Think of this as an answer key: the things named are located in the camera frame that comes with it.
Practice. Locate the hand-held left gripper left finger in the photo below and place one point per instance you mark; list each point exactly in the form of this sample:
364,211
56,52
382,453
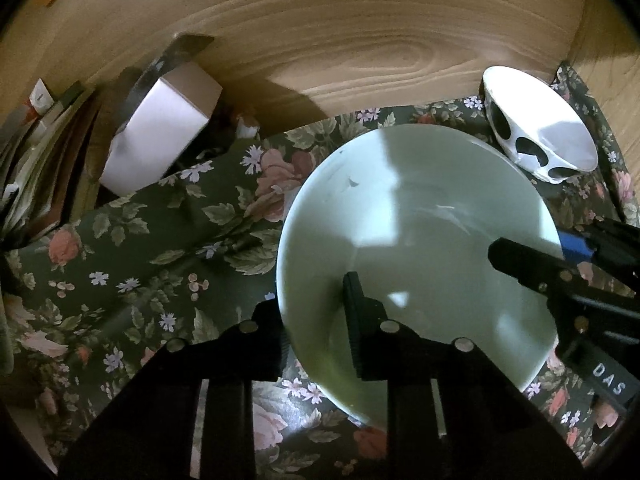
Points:
267,335

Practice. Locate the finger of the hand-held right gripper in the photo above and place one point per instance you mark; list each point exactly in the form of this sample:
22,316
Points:
525,260
575,247

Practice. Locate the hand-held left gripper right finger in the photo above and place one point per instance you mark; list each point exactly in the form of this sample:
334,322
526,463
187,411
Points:
356,320

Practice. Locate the pale green bowl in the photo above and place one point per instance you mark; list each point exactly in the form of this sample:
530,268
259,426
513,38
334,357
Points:
425,220

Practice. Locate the white bowl with black spots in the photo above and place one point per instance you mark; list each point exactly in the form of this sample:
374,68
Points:
540,110

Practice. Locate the dark floral tablecloth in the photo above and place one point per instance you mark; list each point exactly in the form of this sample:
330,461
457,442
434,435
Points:
150,240

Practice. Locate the white box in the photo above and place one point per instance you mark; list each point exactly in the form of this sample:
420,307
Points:
155,130

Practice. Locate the stack of papers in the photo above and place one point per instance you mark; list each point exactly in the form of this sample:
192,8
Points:
50,125

